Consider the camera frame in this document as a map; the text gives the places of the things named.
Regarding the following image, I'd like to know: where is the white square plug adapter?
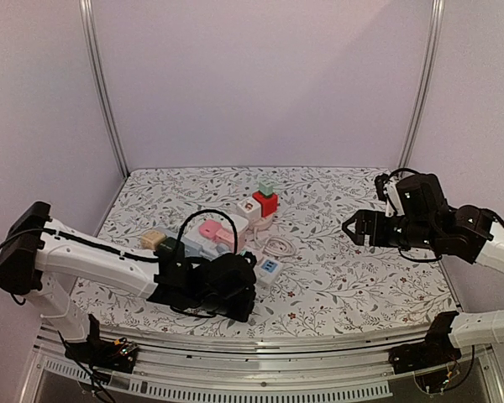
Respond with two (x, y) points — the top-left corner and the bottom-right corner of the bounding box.
(229, 214), (249, 235)

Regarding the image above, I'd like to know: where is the beige cube socket adapter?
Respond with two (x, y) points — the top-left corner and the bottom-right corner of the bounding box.
(139, 229), (167, 250)

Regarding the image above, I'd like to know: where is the right aluminium frame post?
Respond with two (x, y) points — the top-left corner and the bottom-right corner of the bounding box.
(397, 0), (445, 168)

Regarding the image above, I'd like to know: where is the white power strip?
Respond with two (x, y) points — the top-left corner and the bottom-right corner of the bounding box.
(181, 214), (281, 288)

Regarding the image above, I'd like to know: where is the pink flat plug adapter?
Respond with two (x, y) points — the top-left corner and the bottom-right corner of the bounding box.
(198, 219), (223, 239)

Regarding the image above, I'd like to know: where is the pink cube socket adapter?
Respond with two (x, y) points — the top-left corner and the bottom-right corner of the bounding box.
(214, 227), (235, 249)

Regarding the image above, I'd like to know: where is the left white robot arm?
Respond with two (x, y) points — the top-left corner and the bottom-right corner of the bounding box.
(0, 201), (256, 364)

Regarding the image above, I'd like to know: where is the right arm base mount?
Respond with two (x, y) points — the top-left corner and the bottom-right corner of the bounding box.
(388, 311), (461, 374)

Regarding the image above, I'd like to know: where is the mint green cube adapter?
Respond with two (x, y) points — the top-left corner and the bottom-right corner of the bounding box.
(258, 177), (274, 197)

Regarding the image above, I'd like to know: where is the dark green cube adapter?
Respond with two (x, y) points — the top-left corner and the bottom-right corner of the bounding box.
(155, 237), (185, 264)

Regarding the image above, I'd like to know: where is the white cartoon cube adapter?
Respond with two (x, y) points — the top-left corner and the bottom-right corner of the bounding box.
(236, 197), (262, 222)

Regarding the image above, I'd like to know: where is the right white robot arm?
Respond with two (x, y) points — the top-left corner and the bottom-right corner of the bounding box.
(342, 205), (504, 366)

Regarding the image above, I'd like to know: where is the aluminium front rail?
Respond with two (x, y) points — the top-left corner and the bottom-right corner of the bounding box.
(24, 325), (504, 400)

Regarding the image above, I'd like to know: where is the grey-blue power strip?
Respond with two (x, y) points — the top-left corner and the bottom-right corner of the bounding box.
(181, 225), (232, 260)

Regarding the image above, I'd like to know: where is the red cube socket adapter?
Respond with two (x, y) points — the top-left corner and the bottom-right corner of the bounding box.
(252, 191), (278, 217)

